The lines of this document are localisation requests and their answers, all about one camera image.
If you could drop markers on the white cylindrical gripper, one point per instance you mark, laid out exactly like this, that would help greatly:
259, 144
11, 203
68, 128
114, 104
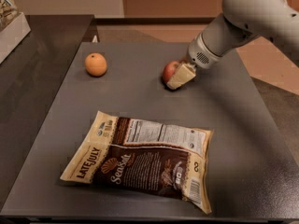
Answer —
199, 55

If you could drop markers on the red apple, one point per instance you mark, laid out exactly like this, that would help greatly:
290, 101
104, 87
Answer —
169, 70

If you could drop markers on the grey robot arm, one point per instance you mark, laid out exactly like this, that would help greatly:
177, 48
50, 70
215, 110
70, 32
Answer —
240, 22

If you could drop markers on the brown Late July chip bag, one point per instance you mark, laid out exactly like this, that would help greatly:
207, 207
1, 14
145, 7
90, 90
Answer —
141, 155

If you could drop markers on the orange fruit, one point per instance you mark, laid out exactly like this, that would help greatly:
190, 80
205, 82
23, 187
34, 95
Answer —
95, 64

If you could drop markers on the dark side table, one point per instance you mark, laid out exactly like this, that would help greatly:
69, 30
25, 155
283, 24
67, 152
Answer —
29, 80

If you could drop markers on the white box with snacks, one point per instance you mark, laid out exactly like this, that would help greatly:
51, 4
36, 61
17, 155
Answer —
13, 27

